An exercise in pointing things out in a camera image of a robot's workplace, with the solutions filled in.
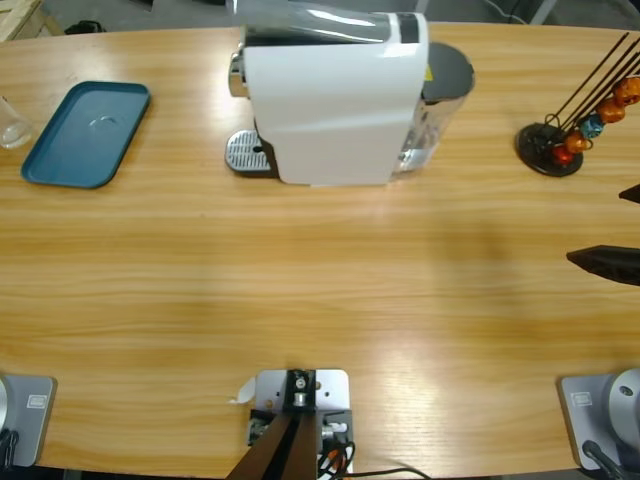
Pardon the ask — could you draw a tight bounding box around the grey coffee machine lid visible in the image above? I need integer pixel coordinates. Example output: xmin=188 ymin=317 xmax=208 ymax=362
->
xmin=224 ymin=0 xmax=401 ymax=47

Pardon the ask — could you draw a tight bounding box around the clear drinking glass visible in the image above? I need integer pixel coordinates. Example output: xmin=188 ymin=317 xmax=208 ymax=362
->
xmin=0 ymin=94 xmax=34 ymax=150

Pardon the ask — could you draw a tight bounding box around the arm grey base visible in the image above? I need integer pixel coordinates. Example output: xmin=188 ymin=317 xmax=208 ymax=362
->
xmin=557 ymin=368 xmax=640 ymax=472
xmin=0 ymin=373 xmax=58 ymax=467

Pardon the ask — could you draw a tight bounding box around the teal coffee capsule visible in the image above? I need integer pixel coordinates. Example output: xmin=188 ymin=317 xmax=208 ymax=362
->
xmin=578 ymin=113 xmax=606 ymax=140

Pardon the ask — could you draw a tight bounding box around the white capsule coffee machine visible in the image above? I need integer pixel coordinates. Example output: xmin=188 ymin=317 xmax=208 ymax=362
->
xmin=223 ymin=12 xmax=431 ymax=190

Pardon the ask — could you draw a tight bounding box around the black capsule holder stand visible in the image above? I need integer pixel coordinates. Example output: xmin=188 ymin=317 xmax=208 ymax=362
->
xmin=514 ymin=32 xmax=640 ymax=177

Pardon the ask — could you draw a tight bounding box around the grey metal leg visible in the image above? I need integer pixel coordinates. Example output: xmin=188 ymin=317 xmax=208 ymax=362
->
xmin=528 ymin=0 xmax=557 ymax=25

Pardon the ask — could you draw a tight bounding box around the clear water tank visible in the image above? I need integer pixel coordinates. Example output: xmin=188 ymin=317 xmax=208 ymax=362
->
xmin=394 ymin=42 xmax=476 ymax=176

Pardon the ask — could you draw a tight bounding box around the white tape scrap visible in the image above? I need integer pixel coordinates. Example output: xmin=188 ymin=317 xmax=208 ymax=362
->
xmin=228 ymin=377 xmax=259 ymax=405

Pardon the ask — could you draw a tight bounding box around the teal plastic tray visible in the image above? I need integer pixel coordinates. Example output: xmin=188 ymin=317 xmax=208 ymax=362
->
xmin=19 ymin=80 xmax=152 ymax=190

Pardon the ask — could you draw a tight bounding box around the black floor object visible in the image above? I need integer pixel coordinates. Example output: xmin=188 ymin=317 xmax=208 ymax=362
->
xmin=63 ymin=19 xmax=107 ymax=36

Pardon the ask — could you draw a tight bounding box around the black base cable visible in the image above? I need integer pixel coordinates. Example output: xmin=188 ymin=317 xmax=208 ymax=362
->
xmin=0 ymin=427 xmax=21 ymax=469
xmin=582 ymin=438 xmax=627 ymax=480

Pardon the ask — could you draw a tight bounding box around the black mount cable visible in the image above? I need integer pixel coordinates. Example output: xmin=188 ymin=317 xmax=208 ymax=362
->
xmin=344 ymin=465 xmax=432 ymax=480

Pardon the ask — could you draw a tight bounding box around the orange cable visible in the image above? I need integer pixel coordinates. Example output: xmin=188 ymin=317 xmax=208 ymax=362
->
xmin=318 ymin=442 xmax=354 ymax=474

